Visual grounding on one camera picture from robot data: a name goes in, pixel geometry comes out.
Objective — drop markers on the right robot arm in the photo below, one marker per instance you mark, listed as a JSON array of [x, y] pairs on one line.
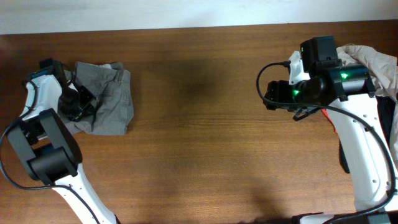
[[319, 80]]

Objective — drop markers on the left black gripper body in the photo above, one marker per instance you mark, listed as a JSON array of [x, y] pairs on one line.
[[74, 105]]

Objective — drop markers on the grey cargo shorts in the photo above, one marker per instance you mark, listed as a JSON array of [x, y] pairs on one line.
[[111, 86]]

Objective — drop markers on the black garment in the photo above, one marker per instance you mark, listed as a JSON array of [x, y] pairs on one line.
[[382, 121]]

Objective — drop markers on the beige garment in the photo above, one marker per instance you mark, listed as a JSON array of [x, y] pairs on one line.
[[383, 70]]

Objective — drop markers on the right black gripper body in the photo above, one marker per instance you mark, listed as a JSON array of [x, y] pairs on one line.
[[282, 91]]

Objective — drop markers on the red garment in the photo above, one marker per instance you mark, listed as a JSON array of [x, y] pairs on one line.
[[324, 111]]

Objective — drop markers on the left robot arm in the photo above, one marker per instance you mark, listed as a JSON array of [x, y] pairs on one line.
[[46, 148]]

